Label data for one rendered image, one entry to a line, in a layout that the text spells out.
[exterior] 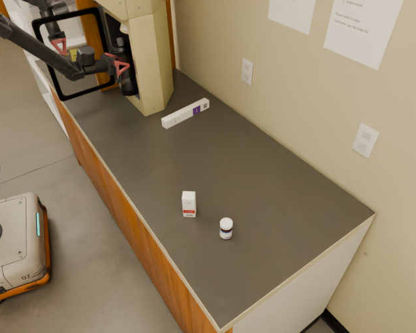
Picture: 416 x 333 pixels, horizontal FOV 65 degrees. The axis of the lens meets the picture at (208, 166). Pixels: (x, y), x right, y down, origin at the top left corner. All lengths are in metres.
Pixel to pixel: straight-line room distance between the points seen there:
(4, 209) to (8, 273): 0.48
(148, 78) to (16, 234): 1.24
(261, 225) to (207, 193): 0.24
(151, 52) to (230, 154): 0.58
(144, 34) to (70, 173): 1.69
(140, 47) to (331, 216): 1.04
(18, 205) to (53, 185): 0.52
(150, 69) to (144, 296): 1.29
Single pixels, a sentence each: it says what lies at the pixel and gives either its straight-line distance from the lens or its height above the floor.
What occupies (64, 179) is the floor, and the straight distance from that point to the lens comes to 2.89.
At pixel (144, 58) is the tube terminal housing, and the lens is 1.55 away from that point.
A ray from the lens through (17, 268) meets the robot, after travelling 2.12.
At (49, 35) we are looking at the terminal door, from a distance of 1.71.
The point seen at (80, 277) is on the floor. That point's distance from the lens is 2.26.
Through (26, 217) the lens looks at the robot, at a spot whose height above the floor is 0.28.
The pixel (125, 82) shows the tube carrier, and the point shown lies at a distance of 1.68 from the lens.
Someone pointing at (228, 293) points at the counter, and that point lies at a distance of 1.03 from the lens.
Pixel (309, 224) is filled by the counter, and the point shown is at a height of 0.94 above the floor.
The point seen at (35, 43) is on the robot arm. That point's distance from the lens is 1.45.
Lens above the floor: 1.86
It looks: 43 degrees down
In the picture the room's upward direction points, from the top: 1 degrees counter-clockwise
